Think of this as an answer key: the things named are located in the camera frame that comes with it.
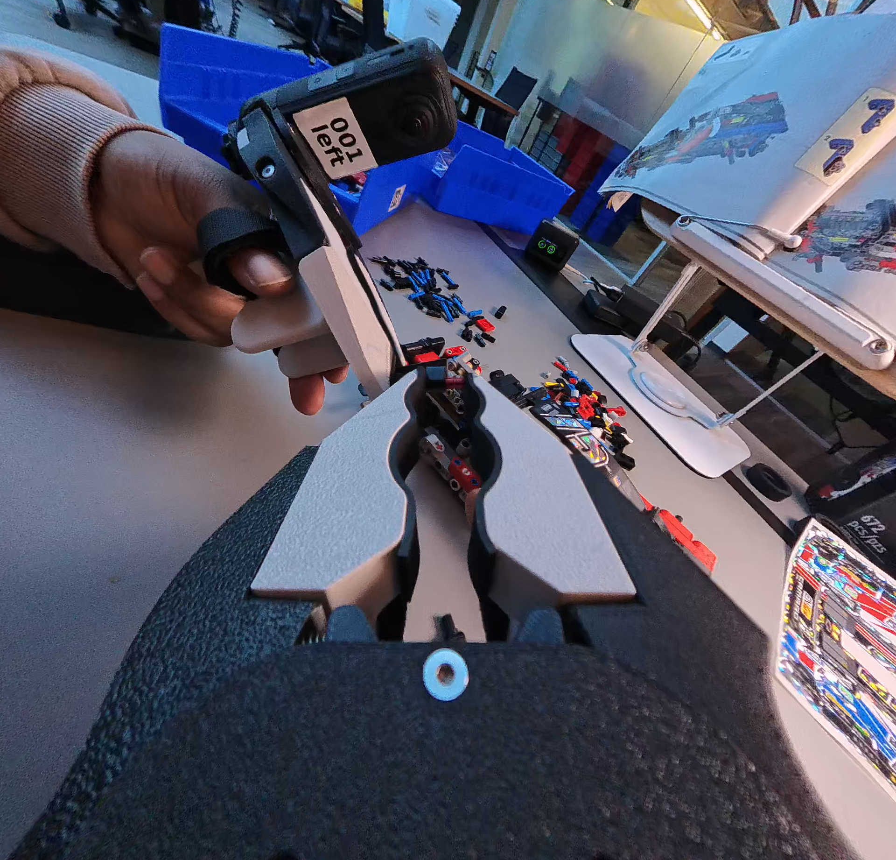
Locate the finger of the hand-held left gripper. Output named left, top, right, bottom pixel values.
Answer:
left=298, top=239, right=408, bottom=400

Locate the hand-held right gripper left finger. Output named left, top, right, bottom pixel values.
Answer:
left=250, top=370, right=421, bottom=623

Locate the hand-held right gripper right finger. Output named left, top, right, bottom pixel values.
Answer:
left=464, top=374, right=638, bottom=624

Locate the lego car chassis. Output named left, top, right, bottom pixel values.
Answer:
left=395, top=337, right=719, bottom=575

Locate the person's left forearm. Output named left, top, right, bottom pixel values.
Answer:
left=0, top=48, right=169, bottom=288

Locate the pile of colourful lego pieces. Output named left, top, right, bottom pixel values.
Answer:
left=538, top=356, right=638, bottom=472

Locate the black lego tyre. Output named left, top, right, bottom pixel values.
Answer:
left=745, top=462, right=792, bottom=503

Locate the lego instruction booklet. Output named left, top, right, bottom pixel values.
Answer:
left=601, top=13, right=896, bottom=336

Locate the person's left hand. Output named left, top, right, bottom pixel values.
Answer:
left=91, top=132, right=350, bottom=416

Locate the pile of black blue pins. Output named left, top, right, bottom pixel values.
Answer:
left=367, top=254, right=491, bottom=347

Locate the white storage crate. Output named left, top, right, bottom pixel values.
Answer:
left=384, top=0, right=463, bottom=50

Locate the blue storage bin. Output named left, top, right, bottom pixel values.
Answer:
left=427, top=121, right=576, bottom=235

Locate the white book stand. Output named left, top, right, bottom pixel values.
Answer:
left=570, top=198, right=896, bottom=480

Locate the blue bin with white label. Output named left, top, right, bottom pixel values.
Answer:
left=160, top=23, right=436, bottom=235

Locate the red and blue storage rack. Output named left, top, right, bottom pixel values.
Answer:
left=538, top=113, right=632, bottom=245

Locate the black device with green display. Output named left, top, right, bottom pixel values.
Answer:
left=525, top=219, right=581, bottom=273

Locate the black power adapter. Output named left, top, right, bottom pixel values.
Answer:
left=583, top=280, right=702, bottom=358

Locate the black padded armrest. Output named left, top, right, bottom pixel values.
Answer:
left=0, top=235, right=190, bottom=340

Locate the colourful sticker sheet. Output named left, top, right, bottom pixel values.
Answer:
left=773, top=519, right=896, bottom=792

